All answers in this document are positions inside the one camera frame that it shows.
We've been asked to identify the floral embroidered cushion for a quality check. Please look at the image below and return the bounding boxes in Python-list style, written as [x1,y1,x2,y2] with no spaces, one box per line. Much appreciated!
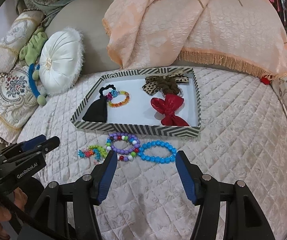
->
[0,61,44,137]

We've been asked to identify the brown scrunchie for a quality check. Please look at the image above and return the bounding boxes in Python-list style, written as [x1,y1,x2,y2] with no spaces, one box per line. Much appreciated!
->
[156,76,182,97]

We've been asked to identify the blue bead bracelet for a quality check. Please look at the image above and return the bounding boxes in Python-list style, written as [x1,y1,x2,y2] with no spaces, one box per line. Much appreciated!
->
[137,140,178,164]

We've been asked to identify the purple bead bracelet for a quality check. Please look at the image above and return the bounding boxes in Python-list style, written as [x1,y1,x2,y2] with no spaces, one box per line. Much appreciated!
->
[105,132,142,162]

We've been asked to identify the white round satin pillow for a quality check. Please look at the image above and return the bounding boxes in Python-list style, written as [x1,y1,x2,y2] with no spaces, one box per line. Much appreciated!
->
[39,27,85,95]

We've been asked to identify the cream bolster pillow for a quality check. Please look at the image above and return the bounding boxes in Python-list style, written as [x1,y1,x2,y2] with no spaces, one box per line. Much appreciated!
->
[0,9,45,73]

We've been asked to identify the grey padded headboard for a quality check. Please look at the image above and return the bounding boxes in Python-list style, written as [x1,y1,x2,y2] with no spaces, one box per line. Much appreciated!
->
[45,0,124,77]

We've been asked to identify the leopard print hair bow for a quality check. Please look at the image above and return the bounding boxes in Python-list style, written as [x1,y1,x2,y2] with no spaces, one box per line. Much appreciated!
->
[142,72,190,96]

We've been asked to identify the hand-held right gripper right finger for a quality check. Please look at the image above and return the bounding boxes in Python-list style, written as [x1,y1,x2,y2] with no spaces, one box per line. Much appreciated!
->
[175,150,276,240]

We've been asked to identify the peach fringed blanket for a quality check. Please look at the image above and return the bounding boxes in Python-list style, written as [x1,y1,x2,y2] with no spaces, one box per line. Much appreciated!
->
[102,0,287,81]

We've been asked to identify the striped cardboard tray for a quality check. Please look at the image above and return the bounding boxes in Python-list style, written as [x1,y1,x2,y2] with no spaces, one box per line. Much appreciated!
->
[70,67,201,137]

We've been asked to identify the quilted beige bedspread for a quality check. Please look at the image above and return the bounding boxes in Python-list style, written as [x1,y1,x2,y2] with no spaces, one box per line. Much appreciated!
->
[16,66,287,240]

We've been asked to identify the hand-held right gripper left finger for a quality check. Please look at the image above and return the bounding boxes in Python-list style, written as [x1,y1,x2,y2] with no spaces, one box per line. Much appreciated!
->
[27,150,119,240]

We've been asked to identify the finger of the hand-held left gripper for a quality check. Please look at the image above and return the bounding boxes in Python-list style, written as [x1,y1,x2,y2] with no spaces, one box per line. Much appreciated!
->
[0,134,47,158]
[6,136,60,165]

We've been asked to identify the green and blue plush toy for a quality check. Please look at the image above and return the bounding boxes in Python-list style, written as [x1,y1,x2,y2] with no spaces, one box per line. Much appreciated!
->
[19,27,49,106]

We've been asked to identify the black fabric hair tie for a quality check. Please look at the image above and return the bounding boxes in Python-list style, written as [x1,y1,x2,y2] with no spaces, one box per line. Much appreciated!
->
[83,85,117,123]

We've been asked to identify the rainbow crystal bead bracelet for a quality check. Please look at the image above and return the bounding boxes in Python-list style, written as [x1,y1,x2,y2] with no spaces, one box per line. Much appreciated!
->
[107,90,130,108]

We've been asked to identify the colourful flower bead bracelet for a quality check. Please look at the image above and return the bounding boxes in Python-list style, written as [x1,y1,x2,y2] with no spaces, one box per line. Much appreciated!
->
[78,144,108,165]

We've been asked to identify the red shiny hair bow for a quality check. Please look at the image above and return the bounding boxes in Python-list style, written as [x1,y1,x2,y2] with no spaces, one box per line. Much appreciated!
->
[150,94,190,127]

